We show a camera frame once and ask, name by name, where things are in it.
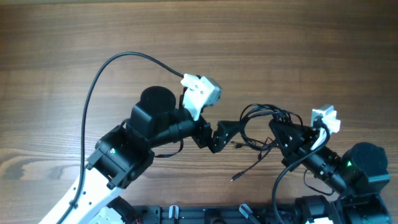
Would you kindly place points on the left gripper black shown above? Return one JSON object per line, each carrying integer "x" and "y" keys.
{"x": 221, "y": 135}

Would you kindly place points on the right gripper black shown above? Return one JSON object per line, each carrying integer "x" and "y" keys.
{"x": 289, "y": 144}

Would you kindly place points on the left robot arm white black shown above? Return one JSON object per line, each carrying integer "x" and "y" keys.
{"x": 125, "y": 152}

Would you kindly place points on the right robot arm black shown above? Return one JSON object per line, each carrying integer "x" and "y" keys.
{"x": 357, "y": 177}

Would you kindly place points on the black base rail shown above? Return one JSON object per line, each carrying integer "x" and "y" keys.
{"x": 244, "y": 213}

